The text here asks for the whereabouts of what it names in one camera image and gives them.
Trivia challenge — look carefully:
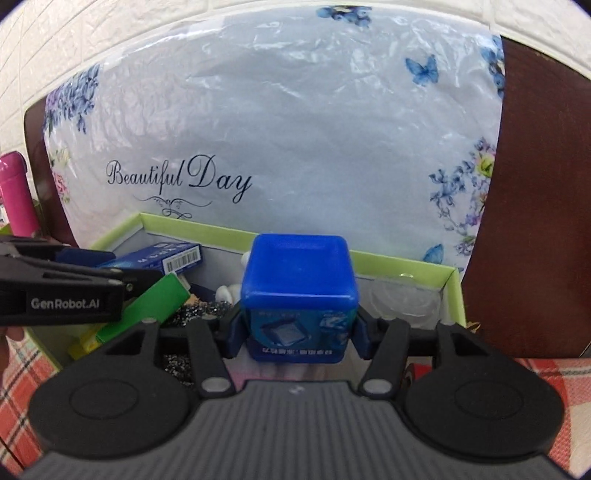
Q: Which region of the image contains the clear plastic cup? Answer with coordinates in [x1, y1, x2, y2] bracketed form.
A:
[368, 276, 447, 320]

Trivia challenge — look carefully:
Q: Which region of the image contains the steel wool scrubber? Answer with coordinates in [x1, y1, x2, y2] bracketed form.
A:
[161, 299, 234, 386]

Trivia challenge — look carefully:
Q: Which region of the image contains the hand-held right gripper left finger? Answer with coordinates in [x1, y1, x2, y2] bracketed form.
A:
[99, 308, 250, 400]

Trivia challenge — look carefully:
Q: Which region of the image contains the blue cube container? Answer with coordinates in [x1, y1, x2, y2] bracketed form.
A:
[240, 233, 360, 366]

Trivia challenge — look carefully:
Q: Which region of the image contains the brown wooden headboard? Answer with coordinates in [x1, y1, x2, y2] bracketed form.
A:
[23, 36, 591, 360]

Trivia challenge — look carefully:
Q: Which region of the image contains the small dark green box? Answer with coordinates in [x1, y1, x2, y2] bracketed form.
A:
[99, 272, 191, 345]

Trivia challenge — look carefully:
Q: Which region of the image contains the plastic-wrapped floral pillow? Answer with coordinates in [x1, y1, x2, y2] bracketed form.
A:
[43, 6, 507, 278]

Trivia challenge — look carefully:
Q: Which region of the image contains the plaid bed sheet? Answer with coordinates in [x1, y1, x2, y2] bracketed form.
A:
[0, 335, 591, 467]

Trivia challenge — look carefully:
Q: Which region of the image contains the person's left hand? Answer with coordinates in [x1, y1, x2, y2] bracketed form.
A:
[0, 325, 27, 373]

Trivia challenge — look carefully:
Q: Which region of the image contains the light green cardboard box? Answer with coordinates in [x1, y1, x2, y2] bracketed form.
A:
[23, 211, 468, 371]

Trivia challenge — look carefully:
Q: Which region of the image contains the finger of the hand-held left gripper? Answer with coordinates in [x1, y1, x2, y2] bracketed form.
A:
[0, 257, 163, 297]
[0, 235, 117, 269]

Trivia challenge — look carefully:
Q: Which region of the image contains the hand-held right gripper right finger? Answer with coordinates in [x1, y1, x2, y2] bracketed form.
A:
[355, 308, 492, 398]

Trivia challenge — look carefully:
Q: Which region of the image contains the blue medicine box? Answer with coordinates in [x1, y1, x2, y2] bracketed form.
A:
[98, 242, 203, 274]

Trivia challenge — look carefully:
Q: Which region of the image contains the pink thermos bottle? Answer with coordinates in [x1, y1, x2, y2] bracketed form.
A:
[0, 152, 42, 239]

